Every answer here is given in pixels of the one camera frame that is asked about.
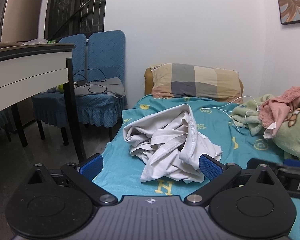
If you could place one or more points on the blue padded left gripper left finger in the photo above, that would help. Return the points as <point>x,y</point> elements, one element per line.
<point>81,175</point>

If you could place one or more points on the brown cardboard box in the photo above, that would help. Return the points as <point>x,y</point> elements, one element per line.
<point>20,20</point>

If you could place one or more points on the green fleece cartoon blanket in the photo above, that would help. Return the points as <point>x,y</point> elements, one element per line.
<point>287,138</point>

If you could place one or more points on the white cotton pants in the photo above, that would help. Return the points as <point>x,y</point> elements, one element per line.
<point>170,145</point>

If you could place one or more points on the white black desk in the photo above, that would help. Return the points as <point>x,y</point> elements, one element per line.
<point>26,70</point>

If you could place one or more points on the blue covered chair left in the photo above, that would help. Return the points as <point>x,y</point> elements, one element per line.
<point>78,54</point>

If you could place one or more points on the blue covered chair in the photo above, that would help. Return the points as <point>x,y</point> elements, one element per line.
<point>105,58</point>
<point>78,54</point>

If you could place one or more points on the yellow green toy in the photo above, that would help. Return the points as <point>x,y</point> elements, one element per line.
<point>60,88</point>

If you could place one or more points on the pink fuzzy garment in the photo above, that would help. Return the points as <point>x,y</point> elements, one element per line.
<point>275,111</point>

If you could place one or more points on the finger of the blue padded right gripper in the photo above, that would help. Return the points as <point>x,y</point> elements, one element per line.
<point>220,177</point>

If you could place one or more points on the blue covered chair right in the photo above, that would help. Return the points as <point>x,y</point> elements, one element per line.
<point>105,58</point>

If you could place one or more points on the dark barred window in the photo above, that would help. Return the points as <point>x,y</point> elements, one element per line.
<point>72,17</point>

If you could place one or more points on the grey folded cloth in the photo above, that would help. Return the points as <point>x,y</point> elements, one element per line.
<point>112,86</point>

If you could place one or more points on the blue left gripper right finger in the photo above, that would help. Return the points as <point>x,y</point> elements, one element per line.
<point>292,162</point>

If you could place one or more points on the plaid beige grey pillow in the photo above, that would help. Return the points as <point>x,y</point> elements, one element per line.
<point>176,80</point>

